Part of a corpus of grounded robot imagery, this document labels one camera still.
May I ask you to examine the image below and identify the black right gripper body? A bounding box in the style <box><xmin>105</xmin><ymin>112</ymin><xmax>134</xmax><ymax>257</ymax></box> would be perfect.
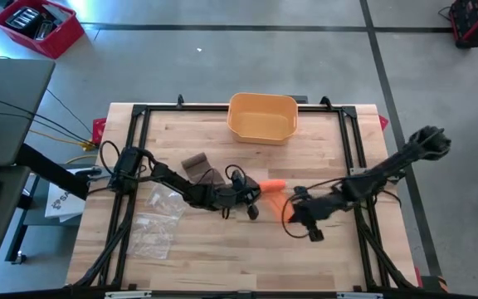
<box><xmin>292</xmin><ymin>194</ymin><xmax>346</xmax><ymax>228</ymax></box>

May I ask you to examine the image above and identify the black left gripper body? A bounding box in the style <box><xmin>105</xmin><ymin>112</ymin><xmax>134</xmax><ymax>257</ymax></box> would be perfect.
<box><xmin>207</xmin><ymin>169</ymin><xmax>261</xmax><ymax>208</ymax></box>

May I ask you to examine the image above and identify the orange elastic bandage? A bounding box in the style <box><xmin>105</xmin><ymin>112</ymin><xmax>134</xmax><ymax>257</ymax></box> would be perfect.
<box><xmin>258</xmin><ymin>179</ymin><xmax>297</xmax><ymax>224</ymax></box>

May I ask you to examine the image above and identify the brown elastic bandage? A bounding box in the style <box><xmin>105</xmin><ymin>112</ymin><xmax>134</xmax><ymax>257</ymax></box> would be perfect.
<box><xmin>180</xmin><ymin>151</ymin><xmax>227</xmax><ymax>188</ymax></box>

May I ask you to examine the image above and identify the clear plastic zip bag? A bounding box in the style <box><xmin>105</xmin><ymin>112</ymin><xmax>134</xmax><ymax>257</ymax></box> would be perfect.
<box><xmin>145</xmin><ymin>182</ymin><xmax>190</xmax><ymax>219</ymax></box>
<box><xmin>126</xmin><ymin>212</ymin><xmax>180</xmax><ymax>261</ymax></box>

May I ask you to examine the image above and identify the yellow plastic bin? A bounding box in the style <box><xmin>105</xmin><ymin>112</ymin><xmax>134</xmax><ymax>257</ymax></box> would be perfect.
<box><xmin>227</xmin><ymin>91</ymin><xmax>300</xmax><ymax>146</ymax></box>

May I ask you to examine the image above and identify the orange and black caster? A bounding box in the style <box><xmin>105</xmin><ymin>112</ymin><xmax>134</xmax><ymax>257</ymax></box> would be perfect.
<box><xmin>421</xmin><ymin>273</ymin><xmax>450</xmax><ymax>294</ymax></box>

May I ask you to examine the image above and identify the white sheet with logo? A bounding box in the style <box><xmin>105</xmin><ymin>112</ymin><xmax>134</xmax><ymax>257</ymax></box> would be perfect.
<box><xmin>44</xmin><ymin>168</ymin><xmax>87</xmax><ymax>223</ymax></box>

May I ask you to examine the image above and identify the black desk support beam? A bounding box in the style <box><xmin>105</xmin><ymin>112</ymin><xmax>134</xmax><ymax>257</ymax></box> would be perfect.
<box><xmin>14</xmin><ymin>143</ymin><xmax>91</xmax><ymax>201</ymax></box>

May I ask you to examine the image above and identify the red plastic crate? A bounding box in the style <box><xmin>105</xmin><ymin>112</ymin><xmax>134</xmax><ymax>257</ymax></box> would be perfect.
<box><xmin>0</xmin><ymin>0</ymin><xmax>85</xmax><ymax>60</ymax></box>

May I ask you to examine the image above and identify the red and black tool case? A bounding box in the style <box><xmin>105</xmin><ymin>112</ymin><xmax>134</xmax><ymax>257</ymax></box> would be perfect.
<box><xmin>448</xmin><ymin>0</ymin><xmax>478</xmax><ymax>49</ymax></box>

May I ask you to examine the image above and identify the black and silver device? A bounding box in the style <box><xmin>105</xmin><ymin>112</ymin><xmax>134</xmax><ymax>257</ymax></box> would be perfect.
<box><xmin>33</xmin><ymin>19</ymin><xmax>56</xmax><ymax>42</ymax></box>

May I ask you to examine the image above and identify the black device with white stripes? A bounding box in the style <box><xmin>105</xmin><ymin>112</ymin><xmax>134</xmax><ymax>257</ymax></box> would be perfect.
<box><xmin>4</xmin><ymin>6</ymin><xmax>41</xmax><ymax>31</ymax></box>

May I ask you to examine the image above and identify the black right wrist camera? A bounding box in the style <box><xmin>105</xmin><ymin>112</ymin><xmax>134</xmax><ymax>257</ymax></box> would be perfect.
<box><xmin>306</xmin><ymin>227</ymin><xmax>325</xmax><ymax>243</ymax></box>

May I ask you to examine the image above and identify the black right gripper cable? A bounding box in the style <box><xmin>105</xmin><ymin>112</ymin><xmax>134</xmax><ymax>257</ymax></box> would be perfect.
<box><xmin>280</xmin><ymin>177</ymin><xmax>348</xmax><ymax>240</ymax></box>

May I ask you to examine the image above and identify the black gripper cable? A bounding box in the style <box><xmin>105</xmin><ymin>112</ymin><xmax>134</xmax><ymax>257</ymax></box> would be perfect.
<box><xmin>280</xmin><ymin>177</ymin><xmax>348</xmax><ymax>240</ymax></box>
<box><xmin>224</xmin><ymin>164</ymin><xmax>248</xmax><ymax>184</ymax></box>

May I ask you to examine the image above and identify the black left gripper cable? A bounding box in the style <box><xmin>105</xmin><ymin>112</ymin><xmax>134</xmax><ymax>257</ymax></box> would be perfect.
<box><xmin>224</xmin><ymin>164</ymin><xmax>248</xmax><ymax>184</ymax></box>

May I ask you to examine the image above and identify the white table bracket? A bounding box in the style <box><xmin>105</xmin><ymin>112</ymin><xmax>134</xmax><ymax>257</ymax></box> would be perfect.
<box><xmin>337</xmin><ymin>292</ymin><xmax>384</xmax><ymax>299</ymax></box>
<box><xmin>105</xmin><ymin>290</ymin><xmax>153</xmax><ymax>299</ymax></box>

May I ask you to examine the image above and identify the yellow floor cable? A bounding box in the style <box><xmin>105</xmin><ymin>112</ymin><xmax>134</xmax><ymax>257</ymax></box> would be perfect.
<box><xmin>29</xmin><ymin>128</ymin><xmax>99</xmax><ymax>165</ymax></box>

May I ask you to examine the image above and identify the black desk cable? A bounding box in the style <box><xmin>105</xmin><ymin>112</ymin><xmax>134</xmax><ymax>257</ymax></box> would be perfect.
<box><xmin>0</xmin><ymin>91</ymin><xmax>82</xmax><ymax>142</ymax></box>

